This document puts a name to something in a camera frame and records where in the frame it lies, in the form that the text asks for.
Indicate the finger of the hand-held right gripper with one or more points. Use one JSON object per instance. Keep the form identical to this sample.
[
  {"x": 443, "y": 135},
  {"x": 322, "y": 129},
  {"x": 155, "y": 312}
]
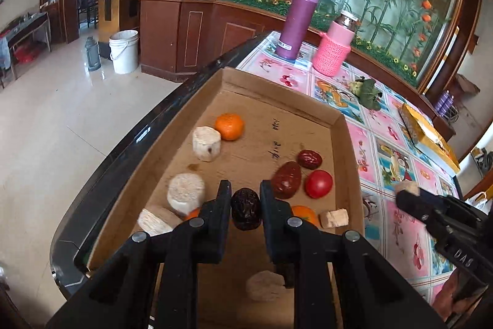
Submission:
[
  {"x": 412, "y": 203},
  {"x": 435, "y": 195}
]

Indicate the dark side table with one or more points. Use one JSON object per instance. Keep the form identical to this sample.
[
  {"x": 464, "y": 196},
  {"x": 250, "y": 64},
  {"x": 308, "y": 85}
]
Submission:
[{"x": 27, "y": 30}]

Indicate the grey floor kettle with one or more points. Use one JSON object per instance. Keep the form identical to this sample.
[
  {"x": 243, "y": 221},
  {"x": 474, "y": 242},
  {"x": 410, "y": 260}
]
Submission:
[{"x": 92, "y": 57}]

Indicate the yellow gift box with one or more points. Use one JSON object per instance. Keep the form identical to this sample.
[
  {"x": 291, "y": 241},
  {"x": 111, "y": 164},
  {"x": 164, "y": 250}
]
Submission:
[{"x": 427, "y": 140}]

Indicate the white plastic bucket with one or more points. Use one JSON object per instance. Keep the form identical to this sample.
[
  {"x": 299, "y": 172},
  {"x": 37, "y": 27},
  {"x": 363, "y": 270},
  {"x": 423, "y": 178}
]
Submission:
[{"x": 124, "y": 55}]

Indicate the brown wooden cabinet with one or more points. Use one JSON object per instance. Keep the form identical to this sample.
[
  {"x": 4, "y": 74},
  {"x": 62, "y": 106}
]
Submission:
[{"x": 165, "y": 36}]

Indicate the small red date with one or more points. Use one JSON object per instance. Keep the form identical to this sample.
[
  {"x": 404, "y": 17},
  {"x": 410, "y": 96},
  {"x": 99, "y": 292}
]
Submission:
[{"x": 310, "y": 159}]

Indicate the brown cardboard box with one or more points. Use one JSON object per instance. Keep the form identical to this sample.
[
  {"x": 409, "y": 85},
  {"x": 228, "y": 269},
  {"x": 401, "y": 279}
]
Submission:
[{"x": 250, "y": 144}]

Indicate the large white yam chunk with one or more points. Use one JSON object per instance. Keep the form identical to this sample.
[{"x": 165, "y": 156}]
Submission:
[{"x": 206, "y": 144}]

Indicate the red tomato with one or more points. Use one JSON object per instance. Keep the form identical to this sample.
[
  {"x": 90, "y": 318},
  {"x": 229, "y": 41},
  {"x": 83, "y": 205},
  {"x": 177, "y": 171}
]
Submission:
[{"x": 318, "y": 183}]

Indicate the large red date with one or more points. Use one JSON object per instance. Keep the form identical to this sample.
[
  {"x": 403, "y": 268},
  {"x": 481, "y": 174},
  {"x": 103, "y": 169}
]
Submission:
[{"x": 287, "y": 179}]

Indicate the small beige yam chunk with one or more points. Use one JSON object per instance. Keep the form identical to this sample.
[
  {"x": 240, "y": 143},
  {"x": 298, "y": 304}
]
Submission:
[
  {"x": 408, "y": 187},
  {"x": 334, "y": 218}
]

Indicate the pink fruit print tablecloth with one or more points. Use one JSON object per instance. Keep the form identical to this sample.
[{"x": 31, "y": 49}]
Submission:
[{"x": 400, "y": 232}]

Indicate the orange tangerine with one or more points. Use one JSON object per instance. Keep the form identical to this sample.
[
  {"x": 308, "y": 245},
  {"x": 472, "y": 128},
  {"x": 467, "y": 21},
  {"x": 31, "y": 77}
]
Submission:
[
  {"x": 308, "y": 215},
  {"x": 192, "y": 214},
  {"x": 229, "y": 126}
]

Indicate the brown paper bag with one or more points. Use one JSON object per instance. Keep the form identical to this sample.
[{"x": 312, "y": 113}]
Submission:
[{"x": 468, "y": 84}]

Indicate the dark wrinkled date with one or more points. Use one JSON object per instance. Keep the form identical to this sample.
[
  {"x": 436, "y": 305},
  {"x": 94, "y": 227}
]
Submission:
[{"x": 246, "y": 207}]

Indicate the purple spray bottle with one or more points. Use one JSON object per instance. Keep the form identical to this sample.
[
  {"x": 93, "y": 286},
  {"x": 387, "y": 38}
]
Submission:
[
  {"x": 442, "y": 101},
  {"x": 449, "y": 106}
]

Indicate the pink knit sleeve bottle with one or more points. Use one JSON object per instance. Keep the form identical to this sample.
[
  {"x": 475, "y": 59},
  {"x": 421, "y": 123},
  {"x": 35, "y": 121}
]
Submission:
[{"x": 331, "y": 51}]

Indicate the red plastic basin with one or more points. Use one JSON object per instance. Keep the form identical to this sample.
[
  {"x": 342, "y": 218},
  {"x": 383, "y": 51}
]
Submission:
[{"x": 27, "y": 53}]

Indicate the green leafy vegetable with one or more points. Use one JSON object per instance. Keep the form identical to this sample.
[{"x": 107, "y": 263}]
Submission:
[{"x": 368, "y": 94}]

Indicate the purple thermos bottle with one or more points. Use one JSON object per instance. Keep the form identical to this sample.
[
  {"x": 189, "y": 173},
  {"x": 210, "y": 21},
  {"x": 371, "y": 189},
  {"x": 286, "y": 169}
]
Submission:
[{"x": 296, "y": 24}]

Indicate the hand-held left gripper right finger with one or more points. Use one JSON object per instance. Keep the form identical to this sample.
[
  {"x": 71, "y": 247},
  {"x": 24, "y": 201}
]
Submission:
[{"x": 267, "y": 205}]

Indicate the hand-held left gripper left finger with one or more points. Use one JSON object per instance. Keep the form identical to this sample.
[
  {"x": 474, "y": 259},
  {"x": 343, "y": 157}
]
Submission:
[{"x": 225, "y": 205}]

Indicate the flower and bamboo glass panel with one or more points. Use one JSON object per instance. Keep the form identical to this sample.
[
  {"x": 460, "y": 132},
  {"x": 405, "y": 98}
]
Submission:
[{"x": 385, "y": 5}]

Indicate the dark wooden chairs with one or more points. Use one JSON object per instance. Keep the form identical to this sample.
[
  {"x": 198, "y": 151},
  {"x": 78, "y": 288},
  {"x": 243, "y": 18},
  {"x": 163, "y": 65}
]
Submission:
[{"x": 88, "y": 3}]

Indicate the blue hanging cloth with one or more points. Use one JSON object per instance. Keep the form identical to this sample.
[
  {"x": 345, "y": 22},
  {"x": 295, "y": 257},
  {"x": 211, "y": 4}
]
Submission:
[{"x": 4, "y": 53}]

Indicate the person's right hand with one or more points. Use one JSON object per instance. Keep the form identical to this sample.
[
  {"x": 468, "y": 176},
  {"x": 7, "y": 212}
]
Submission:
[{"x": 448, "y": 294}]

